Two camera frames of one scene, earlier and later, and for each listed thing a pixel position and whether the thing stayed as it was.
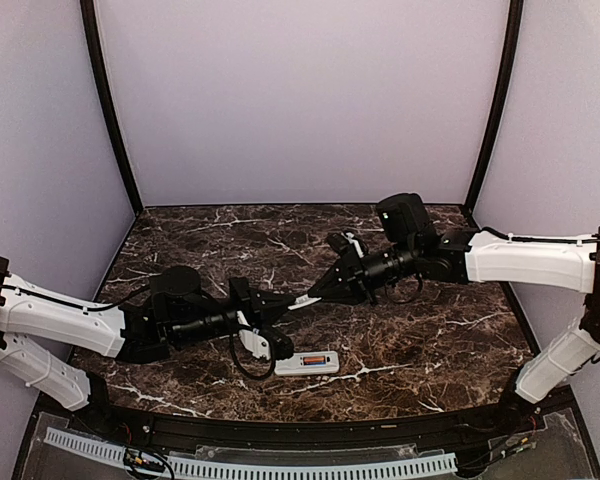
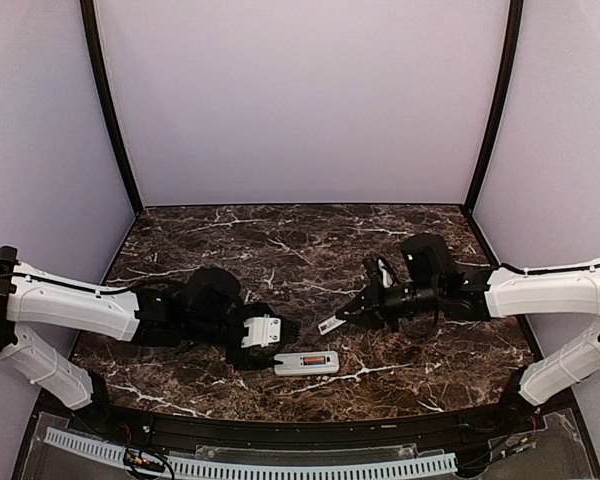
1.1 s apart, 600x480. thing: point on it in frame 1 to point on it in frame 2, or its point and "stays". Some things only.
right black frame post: x=504 y=107 stays
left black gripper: x=272 y=305 to x=243 y=361
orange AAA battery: x=314 y=360 stays
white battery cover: x=302 y=301 to x=330 y=324
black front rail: x=312 y=433 stays
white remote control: x=304 y=363 stays
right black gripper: x=347 y=274 to x=374 y=309
